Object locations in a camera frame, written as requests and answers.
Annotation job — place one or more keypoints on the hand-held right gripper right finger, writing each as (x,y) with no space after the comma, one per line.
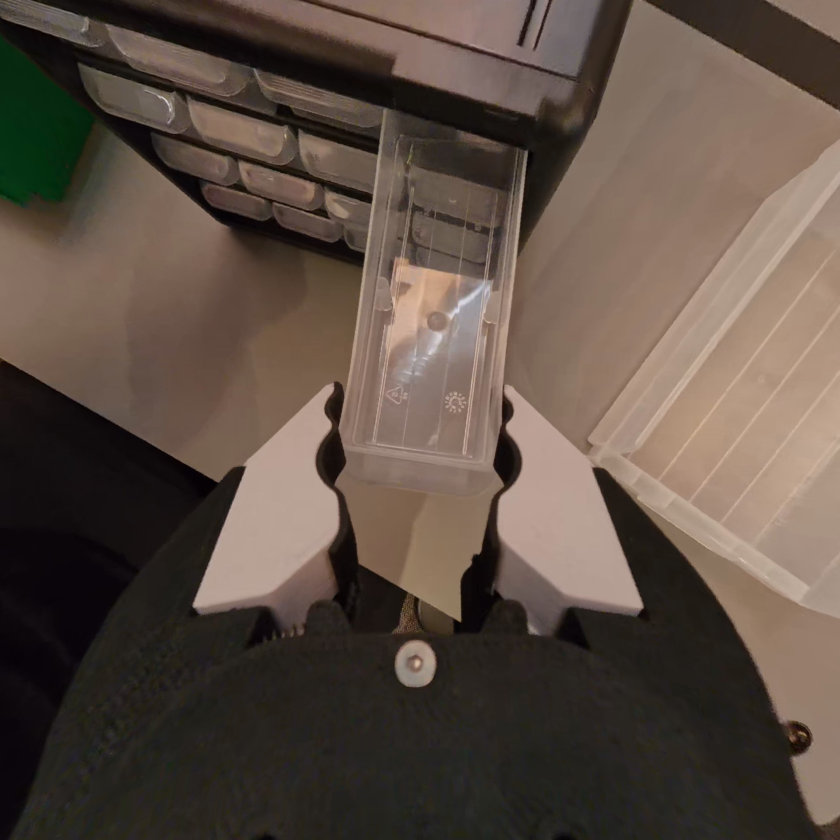
(558,544)

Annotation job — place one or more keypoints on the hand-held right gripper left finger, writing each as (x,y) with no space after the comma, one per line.
(275,538)

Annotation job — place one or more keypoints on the clear plastic drawer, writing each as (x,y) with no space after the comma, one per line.
(433,367)

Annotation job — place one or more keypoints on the green plastic bin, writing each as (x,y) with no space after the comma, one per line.
(39,131)

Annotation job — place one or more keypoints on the black drawer cabinet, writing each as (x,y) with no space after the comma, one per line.
(472,39)

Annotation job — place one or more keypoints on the set of clear cabinet drawers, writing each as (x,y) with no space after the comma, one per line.
(223,124)

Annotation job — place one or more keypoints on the person's black clothing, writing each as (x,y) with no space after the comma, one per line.
(65,525)

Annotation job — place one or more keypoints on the translucent white plastic bin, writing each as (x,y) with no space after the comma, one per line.
(735,394)

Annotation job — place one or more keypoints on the black table grommet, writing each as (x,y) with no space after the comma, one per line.
(799,735)

